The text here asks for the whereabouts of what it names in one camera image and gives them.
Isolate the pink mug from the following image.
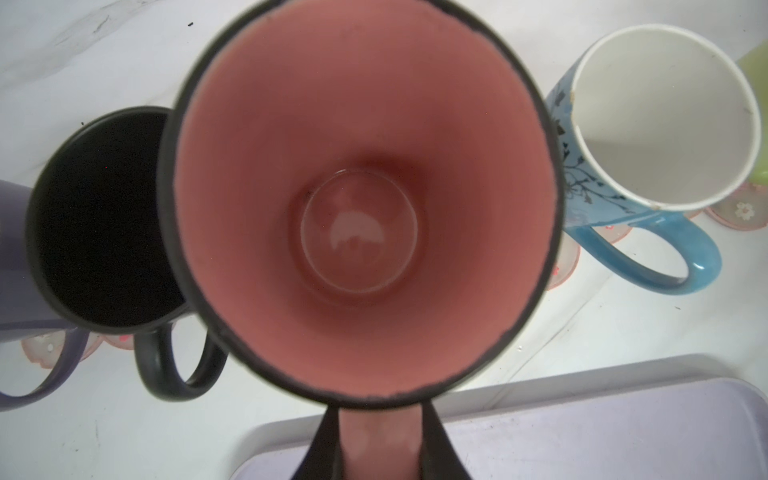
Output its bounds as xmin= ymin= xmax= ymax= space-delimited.
xmin=157 ymin=1 xmax=564 ymax=479

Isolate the lilac tray mat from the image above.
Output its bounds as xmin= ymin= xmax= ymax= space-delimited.
xmin=230 ymin=376 xmax=768 ymax=480

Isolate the cream mug purple handle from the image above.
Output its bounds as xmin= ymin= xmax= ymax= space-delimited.
xmin=1 ymin=181 xmax=89 ymax=412

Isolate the cream mug green handle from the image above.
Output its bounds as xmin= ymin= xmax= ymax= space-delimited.
xmin=736 ymin=41 xmax=768 ymax=187

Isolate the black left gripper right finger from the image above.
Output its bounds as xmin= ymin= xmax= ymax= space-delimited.
xmin=420 ymin=402 xmax=471 ymax=480

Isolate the black mug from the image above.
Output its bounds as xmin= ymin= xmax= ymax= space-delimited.
xmin=25 ymin=106 xmax=228 ymax=401

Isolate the white mug blue handle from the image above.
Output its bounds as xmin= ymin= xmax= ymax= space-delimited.
xmin=544 ymin=23 xmax=763 ymax=296

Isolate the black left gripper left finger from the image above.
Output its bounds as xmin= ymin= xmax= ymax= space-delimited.
xmin=291 ymin=407 xmax=344 ymax=480

